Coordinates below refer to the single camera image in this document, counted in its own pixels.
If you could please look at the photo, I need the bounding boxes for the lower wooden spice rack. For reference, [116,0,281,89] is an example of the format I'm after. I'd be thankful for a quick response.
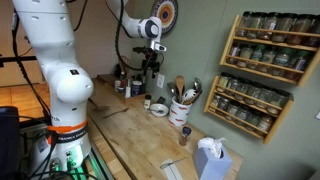
[204,75,294,144]

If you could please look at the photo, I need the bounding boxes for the decorative wall plate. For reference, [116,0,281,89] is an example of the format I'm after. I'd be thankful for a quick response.
[151,0,178,34]

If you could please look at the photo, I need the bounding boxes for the wooden spoon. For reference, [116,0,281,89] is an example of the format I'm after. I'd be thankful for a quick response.
[175,75,184,100]

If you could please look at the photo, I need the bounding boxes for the white slotted spoon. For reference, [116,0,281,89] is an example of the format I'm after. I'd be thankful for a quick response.
[182,89,196,105]

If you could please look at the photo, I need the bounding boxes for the white utensil crock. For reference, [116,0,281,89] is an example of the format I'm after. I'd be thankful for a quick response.
[168,97,192,126]

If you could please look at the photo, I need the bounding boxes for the wooden spice box tray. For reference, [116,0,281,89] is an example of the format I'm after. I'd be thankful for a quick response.
[96,73,149,103]

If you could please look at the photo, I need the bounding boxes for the wooden spice rack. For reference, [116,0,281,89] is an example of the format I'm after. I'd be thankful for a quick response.
[220,15,320,86]
[204,75,294,144]

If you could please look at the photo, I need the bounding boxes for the small white bowl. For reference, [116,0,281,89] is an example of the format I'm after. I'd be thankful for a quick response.
[149,103,169,117]

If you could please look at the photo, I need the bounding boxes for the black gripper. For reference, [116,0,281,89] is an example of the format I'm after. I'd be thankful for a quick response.
[133,46,164,74]

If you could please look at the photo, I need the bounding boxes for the blue tissue box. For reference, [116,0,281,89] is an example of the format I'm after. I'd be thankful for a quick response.
[193,137,232,180]

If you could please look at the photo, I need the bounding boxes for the upper wooden spice rack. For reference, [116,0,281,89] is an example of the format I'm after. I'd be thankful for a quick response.
[220,15,320,86]

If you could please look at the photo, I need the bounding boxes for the white wall outlet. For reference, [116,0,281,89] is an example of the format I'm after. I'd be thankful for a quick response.
[156,73,165,89]

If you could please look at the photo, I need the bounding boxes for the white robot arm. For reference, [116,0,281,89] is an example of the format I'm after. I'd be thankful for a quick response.
[13,0,93,173]

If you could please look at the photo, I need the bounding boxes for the brown spice shaker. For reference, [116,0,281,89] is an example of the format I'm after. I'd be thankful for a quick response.
[179,126,192,146]

